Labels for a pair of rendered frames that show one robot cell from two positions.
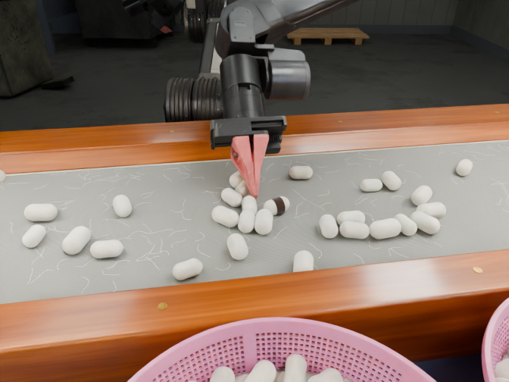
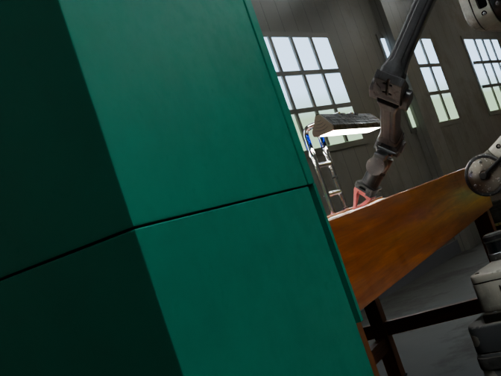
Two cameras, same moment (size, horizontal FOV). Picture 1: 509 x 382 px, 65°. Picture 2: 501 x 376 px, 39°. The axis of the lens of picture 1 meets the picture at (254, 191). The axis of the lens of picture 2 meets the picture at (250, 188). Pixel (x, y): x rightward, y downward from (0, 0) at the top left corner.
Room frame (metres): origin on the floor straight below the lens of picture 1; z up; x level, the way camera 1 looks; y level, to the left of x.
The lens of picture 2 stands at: (1.57, -2.04, 0.79)
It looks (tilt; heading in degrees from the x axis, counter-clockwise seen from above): 4 degrees up; 126
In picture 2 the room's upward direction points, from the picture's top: 19 degrees counter-clockwise
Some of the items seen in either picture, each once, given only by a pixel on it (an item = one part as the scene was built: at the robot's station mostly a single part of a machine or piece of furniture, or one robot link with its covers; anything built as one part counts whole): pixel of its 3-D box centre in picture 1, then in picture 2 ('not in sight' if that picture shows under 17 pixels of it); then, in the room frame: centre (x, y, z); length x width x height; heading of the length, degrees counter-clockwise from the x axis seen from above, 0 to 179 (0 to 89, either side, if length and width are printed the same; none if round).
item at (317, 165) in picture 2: not in sight; (346, 172); (0.23, 0.43, 0.90); 0.20 x 0.19 x 0.45; 99
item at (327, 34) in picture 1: (324, 36); not in sight; (5.68, -0.94, 0.05); 1.06 x 0.73 x 0.10; 87
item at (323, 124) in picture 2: not in sight; (349, 122); (0.31, 0.44, 1.08); 0.62 x 0.08 x 0.07; 99
